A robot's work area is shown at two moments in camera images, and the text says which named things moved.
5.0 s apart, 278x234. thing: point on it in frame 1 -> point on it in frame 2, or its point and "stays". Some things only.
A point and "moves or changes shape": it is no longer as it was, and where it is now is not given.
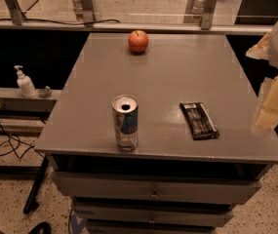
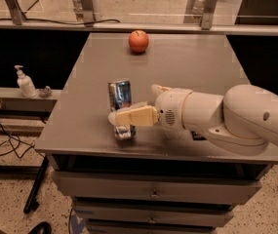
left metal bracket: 18,18 stays
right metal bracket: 210,6 stays
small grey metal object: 45,93 stays
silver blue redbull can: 125,109 moves or changes shape
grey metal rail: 214,28 stays
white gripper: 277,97 -> 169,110
